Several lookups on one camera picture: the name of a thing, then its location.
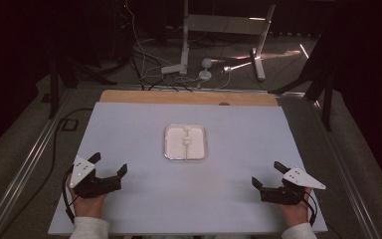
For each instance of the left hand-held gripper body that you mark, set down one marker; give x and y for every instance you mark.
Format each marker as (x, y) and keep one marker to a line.
(89, 186)

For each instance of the black square floor plate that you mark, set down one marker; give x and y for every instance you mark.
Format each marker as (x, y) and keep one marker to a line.
(69, 124)

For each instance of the person's right hand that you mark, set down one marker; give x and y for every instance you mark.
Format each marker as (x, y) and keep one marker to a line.
(296, 214)

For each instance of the person's left hand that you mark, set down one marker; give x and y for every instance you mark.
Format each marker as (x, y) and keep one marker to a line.
(88, 207)

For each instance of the silver metal tube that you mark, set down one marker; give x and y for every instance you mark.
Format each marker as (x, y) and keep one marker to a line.
(237, 67)

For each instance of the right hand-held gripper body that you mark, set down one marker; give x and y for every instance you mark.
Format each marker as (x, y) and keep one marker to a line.
(285, 195)

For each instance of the white metal stand frame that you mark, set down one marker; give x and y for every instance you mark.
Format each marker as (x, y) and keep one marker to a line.
(225, 24)

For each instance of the white table mat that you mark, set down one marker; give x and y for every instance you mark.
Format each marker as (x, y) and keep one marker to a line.
(185, 199)

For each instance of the black tripod stand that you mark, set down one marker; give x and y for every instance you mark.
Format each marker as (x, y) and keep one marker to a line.
(326, 93)
(54, 83)

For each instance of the clear square tray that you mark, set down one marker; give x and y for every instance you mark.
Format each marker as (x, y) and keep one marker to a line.
(174, 142)

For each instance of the metal floor rail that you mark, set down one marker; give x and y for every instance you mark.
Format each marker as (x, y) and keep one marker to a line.
(344, 176)
(23, 172)

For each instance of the white round webcam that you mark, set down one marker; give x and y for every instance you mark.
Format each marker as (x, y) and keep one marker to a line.
(206, 69)

